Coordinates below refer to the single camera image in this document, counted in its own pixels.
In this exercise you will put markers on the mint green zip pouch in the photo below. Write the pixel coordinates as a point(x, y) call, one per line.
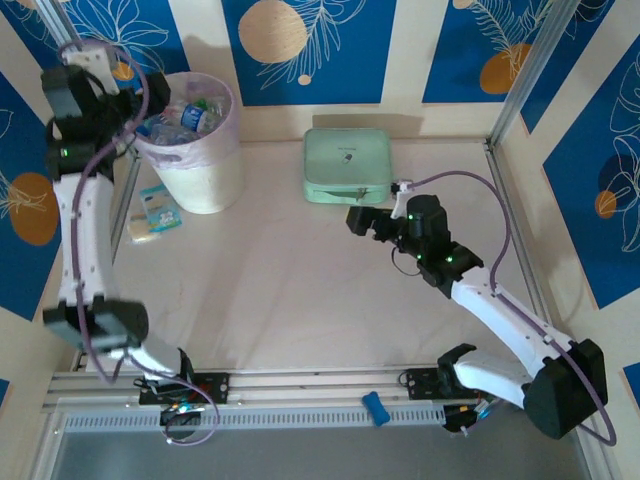
point(345, 160)

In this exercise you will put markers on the right wrist white bracket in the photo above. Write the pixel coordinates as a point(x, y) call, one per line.
point(400, 200)

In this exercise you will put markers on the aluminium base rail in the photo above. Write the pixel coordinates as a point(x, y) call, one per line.
point(320, 380)

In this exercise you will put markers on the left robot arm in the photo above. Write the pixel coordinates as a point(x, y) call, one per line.
point(85, 240)

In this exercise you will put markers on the blue-label bottle blue cap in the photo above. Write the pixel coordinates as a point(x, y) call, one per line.
point(192, 117)

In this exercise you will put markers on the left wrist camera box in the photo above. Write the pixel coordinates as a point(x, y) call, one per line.
point(159, 92)

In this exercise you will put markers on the white bin purple liner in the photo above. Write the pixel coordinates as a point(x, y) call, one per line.
point(200, 175)

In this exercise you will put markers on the aluminium frame post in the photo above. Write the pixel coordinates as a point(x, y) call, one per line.
point(530, 75)
point(50, 15)

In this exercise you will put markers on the blue white wipes packet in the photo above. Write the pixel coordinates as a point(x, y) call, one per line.
point(160, 207)

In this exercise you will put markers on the small blue bone-shaped object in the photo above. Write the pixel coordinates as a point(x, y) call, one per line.
point(375, 407)

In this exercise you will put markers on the yellow sponge in wrapper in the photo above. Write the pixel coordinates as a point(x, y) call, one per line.
point(140, 230)

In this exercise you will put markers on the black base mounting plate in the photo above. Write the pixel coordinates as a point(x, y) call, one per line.
point(215, 387)
point(417, 384)

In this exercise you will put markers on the green bottle yellow cap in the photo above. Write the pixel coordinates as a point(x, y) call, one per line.
point(200, 103)

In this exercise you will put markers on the control circuit board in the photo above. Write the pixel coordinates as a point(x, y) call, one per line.
point(182, 409)
point(467, 412)

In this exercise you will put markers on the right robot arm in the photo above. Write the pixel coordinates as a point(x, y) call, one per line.
point(500, 310)

